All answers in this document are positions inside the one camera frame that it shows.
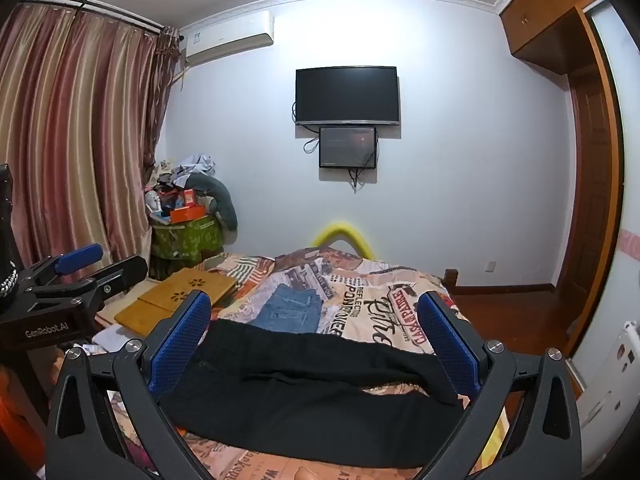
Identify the curtain rod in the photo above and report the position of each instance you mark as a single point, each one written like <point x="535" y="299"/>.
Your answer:
<point x="100" y="7"/>

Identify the striped pink curtain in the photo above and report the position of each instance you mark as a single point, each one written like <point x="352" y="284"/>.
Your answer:
<point x="75" y="135"/>

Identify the wooden baseboard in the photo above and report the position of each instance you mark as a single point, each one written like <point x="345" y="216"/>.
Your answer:
<point x="500" y="289"/>

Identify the green storage box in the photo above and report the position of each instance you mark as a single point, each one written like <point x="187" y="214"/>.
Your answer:
<point x="185" y="240"/>

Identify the black wall television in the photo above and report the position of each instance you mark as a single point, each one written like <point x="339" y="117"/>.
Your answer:
<point x="347" y="95"/>

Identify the white cloth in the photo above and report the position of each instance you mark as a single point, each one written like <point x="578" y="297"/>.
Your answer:
<point x="117" y="337"/>

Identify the pile of clothes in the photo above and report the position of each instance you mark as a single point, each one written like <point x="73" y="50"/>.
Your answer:
<point x="195" y="165"/>

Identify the orange cloth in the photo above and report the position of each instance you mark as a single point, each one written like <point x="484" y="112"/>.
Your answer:
<point x="20" y="410"/>

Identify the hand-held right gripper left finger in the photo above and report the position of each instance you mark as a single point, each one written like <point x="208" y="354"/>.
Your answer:
<point x="182" y="340"/>

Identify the wooden door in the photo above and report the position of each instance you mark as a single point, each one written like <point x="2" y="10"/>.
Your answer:
<point x="590" y="185"/>

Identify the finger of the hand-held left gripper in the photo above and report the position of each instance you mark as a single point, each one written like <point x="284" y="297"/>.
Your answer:
<point x="80" y="256"/>
<point x="125" y="270"/>

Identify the printed blanket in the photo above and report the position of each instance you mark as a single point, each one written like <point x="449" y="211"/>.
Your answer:
<point x="380" y="310"/>

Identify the wooden lap desk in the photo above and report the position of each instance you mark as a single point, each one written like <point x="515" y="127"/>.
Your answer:
<point x="160" y="300"/>

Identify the orange box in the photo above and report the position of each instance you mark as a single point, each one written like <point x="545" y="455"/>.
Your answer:
<point x="187" y="215"/>

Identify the wooden overhead cabinet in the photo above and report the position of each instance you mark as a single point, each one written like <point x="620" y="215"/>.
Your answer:
<point x="540" y="15"/>

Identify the white air conditioner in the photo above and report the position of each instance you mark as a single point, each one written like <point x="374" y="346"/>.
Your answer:
<point x="225" y="37"/>

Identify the grey pillow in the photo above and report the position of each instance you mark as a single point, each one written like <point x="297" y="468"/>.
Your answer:
<point x="225" y="200"/>

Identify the yellow foam tube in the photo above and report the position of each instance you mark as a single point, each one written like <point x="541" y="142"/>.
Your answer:
<point x="340" y="225"/>

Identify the wooden bed post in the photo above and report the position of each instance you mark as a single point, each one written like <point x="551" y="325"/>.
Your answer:
<point x="451" y="280"/>

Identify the small red box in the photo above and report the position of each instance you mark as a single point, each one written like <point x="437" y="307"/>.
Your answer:
<point x="189" y="198"/>

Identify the black pants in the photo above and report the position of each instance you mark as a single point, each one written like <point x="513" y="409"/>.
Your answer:
<point x="300" y="390"/>

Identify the blue jeans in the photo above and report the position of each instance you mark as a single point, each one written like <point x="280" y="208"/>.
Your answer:
<point x="287" y="310"/>

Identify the small black monitor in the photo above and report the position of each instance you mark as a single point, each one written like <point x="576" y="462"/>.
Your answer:
<point x="347" y="147"/>

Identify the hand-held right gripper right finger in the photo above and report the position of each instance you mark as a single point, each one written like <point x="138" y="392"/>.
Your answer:
<point x="450" y="347"/>

